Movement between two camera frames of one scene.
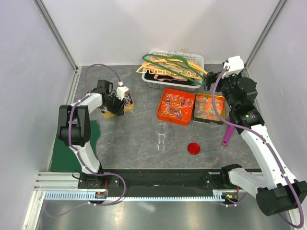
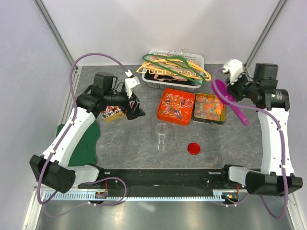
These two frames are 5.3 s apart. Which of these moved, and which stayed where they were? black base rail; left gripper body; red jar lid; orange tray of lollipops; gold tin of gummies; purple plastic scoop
Moved: left gripper body; purple plastic scoop
Stayed: orange tray of lollipops; black base rail; gold tin of gummies; red jar lid
